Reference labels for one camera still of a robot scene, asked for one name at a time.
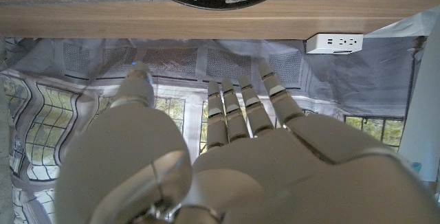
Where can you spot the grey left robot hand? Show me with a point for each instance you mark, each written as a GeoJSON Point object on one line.
{"type": "Point", "coordinates": [275, 169]}

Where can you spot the printed window backdrop cloth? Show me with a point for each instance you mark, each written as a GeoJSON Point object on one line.
{"type": "Point", "coordinates": [343, 79]}

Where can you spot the white power outlet box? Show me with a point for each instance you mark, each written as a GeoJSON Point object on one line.
{"type": "Point", "coordinates": [333, 43]}

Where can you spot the white pillar board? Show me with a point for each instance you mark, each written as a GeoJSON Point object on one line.
{"type": "Point", "coordinates": [423, 114]}

